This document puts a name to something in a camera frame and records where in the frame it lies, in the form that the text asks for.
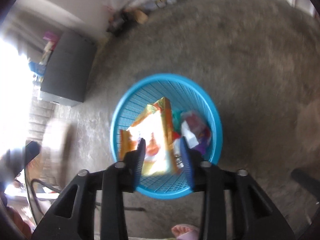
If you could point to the clear plastic container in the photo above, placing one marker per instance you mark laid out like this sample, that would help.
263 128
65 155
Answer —
195 122

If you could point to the yellow Enaak noodle packet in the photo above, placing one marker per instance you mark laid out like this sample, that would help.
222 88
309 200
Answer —
155 126

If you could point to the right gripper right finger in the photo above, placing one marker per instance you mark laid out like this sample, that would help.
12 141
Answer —
254 214

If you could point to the green plastic bag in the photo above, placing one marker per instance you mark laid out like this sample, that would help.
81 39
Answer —
176 120

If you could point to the grey cabinet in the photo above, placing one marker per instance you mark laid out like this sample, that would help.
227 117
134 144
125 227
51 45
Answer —
68 70

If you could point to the magenta bottle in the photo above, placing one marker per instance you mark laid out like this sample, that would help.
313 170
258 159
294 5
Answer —
50 37

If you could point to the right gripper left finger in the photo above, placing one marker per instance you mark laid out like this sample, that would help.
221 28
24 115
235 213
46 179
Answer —
71 216

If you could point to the purple snack bag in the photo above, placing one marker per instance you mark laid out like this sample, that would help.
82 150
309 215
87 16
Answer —
204 140

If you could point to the blue plastic waste basket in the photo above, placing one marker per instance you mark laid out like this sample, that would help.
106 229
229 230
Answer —
184 95

